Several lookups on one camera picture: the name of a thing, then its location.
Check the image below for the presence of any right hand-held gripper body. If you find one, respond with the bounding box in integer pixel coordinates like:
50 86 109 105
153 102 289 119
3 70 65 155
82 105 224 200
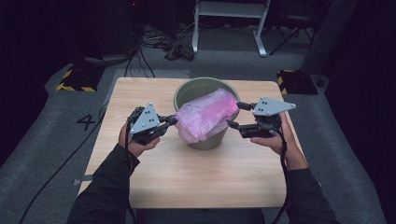
241 96 297 140

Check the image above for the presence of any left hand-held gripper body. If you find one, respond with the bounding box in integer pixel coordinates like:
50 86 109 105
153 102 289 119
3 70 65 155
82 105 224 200
126 102 169 147

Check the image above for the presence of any pink plastic bag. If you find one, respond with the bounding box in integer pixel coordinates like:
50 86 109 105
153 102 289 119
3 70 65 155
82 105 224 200
175 87 240 145

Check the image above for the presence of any green plastic trash bin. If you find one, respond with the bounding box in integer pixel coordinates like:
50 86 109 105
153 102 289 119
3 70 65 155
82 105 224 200
173 77 241 152

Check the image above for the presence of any person's left hand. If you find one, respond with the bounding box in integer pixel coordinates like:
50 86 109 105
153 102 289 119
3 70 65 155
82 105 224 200
118 122 162 159

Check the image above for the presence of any person's right hand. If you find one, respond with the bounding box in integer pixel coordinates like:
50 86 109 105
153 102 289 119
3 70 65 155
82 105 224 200
250 112 308 172

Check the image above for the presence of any black yellow striped floor base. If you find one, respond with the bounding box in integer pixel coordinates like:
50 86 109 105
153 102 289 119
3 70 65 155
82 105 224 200
276 69 319 96
55 64 106 93

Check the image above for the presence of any black folding chair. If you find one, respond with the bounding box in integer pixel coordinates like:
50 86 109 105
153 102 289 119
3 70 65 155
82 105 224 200
269 7 317 57

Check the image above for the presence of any grey curtain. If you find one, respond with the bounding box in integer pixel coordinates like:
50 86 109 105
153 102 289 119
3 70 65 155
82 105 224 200
299 0 360 76

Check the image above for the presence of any right hand-held gripper cable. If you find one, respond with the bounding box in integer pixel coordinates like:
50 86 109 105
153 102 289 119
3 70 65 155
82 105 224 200
270 123 290 224

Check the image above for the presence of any tangle of black floor cables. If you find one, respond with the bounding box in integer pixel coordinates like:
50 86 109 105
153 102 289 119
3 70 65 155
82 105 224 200
123 18 196 78

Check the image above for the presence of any grey metal table bracket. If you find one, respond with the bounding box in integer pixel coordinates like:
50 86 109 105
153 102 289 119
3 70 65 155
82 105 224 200
73 174 94 187

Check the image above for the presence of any long black floor cable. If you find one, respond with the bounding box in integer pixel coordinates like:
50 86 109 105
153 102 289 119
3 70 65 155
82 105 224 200
18 101 110 224

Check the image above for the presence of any white metal stand frame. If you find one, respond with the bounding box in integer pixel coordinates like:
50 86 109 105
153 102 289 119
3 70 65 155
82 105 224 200
191 0 272 58

